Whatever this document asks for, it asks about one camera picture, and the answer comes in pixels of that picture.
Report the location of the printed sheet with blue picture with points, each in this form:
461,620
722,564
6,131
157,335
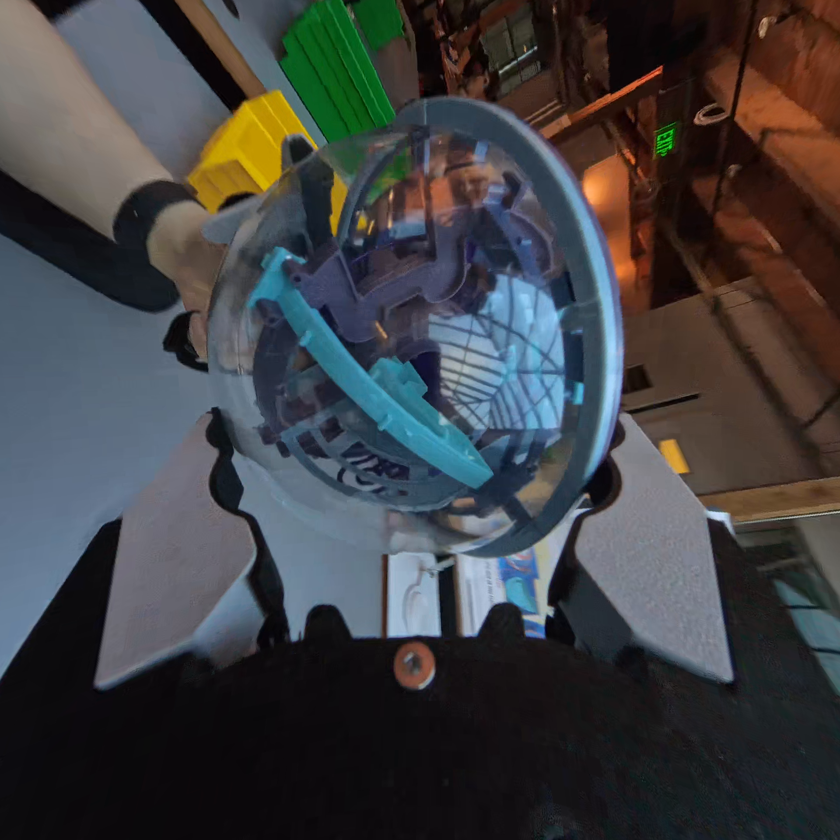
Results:
499,590

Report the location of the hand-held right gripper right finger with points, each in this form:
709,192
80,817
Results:
656,564

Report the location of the person's left forearm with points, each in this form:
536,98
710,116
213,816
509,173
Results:
65,111

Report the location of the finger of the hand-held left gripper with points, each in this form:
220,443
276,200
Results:
295,149
229,220

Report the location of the clear plastic maze ball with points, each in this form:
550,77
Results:
420,328

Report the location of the stacked yellow plastic bins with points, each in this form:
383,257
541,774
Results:
249,151

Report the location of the green exit sign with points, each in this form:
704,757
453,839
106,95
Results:
666,140

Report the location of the person's left hand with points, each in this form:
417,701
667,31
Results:
180,262

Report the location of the stacked green plastic bins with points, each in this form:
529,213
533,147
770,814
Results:
334,65

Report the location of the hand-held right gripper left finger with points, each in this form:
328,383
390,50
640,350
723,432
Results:
170,571

